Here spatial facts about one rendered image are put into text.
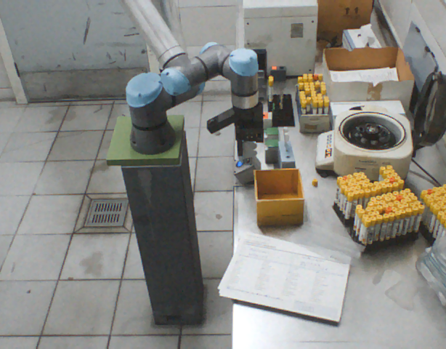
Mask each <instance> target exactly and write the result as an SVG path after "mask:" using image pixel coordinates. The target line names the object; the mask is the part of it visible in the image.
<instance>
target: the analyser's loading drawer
mask: <svg viewBox="0 0 446 349"><path fill-rule="evenodd" d="M258 97H266V82H265V70H264V65H259V70H258Z"/></svg>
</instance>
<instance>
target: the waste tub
mask: <svg viewBox="0 0 446 349"><path fill-rule="evenodd" d="M254 182H255V202H256V221H257V227H264V226H265V225H299V224H303V215H304V200H306V197H304V189H303V185H302V180H301V173H300V168H287V169H271V170H254Z"/></svg>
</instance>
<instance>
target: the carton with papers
mask: <svg viewBox="0 0 446 349"><path fill-rule="evenodd" d="M322 74H323V81H322V82H325V88H326V94H325V96H326V97H328V100H329V106H328V112H329V113H330V103H336V102H362V101H389V100H399V101H400V102H401V105H402V109H404V111H405V114H406V116H407V115H408V111H409V107H410V99H411V95H412V91H413V85H414V81H415V77H414V76H413V74H412V73H411V70H410V66H409V63H408V62H406V64H405V56H404V52H403V51H402V49H400V48H399V47H381V48H375V47H360V48H354V49H353V50H352V51H349V50H348V49H345V48H335V49H323V67H322Z"/></svg>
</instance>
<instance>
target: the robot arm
mask: <svg viewBox="0 0 446 349"><path fill-rule="evenodd" d="M118 1H119V3H120V4H121V6H122V7H123V10H124V11H125V13H126V14H127V15H128V16H129V18H130V19H131V21H132V22H133V24H134V25H135V27H136V28H137V30H138V32H139V34H140V35H141V37H142V38H143V39H144V41H146V43H147V45H148V46H149V48H150V50H151V52H152V53H153V54H154V56H155V58H156V59H157V61H158V62H159V65H158V68H159V71H160V73H159V74H157V73H151V72H149V73H141V74H139V75H137V76H135V77H134V78H133V79H131V80H130V81H129V83H128V84H127V87H126V101H127V103H128V105H129V113H130V117H131V132H130V136H129V140H130V144H131V147H132V149H133V150H135V151H136V152H138V153H143V154H157V153H162V152H164V151H167V150H168V149H169V148H170V147H171V146H172V145H173V144H174V142H175V134H174V130H173V128H172V126H171V124H170V122H169V120H168V118H167V112H166V111H167V110H168V109H170V108H173V107H175V106H177V105H180V104H182V103H184V102H186V101H188V100H192V99H194V98H195V97H196V96H197V95H199V94H200V93H201V92H202V91H203V90H204V87H205V84H206V82H208V81H209V80H211V79H213V78H215V77H217V76H223V77H225V78H226V79H229V80H230V87H231V103H232V108H230V109H228V110H226V111H224V113H221V114H219V115H217V116H215V117H213V118H212V119H209V120H208V121H207V130H208V131H209V132H210V133H211V134H213V133H215V132H218V131H219V130H222V129H224V128H226V127H227V126H229V125H230V124H232V123H234V126H235V139H236V140H237V145H238V160H239V161H240V163H243V159H246V158H251V157H254V156H257V151H256V150H254V149H256V148H257V143H264V103H262V100H258V70H259V65H258V61H257V55H256V53H255V52H254V51H252V50H251V49H246V48H240V49H236V50H235V51H231V49H228V48H227V47H226V46H225V45H223V44H217V43H216V42H209V43H207V44H205V45H204V47H202V48H201V51H200V54H199V55H198V56H195V57H193V56H190V55H189V54H188V53H187V48H186V44H185V39H184V35H183V31H182V25H181V22H180V19H179V12H178V9H177V3H176V0H118ZM261 135H263V139H259V138H261ZM253 142H256V143H253Z"/></svg>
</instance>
